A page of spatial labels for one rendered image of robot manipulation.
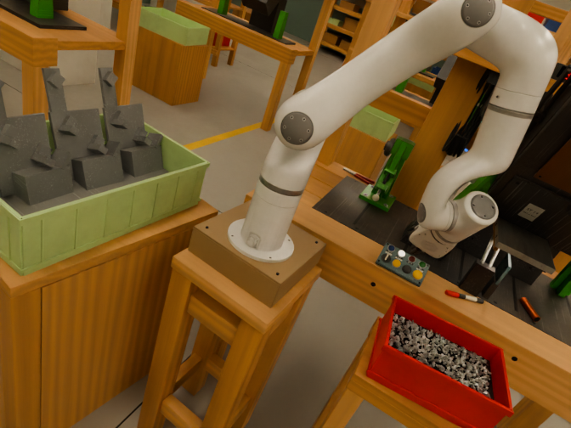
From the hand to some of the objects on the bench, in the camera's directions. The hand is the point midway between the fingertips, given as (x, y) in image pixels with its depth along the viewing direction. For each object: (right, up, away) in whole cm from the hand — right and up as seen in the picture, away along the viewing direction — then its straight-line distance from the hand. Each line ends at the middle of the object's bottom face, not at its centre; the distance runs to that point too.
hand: (416, 248), depth 120 cm
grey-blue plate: (+27, -16, +15) cm, 35 cm away
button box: (-4, -10, +12) cm, 16 cm away
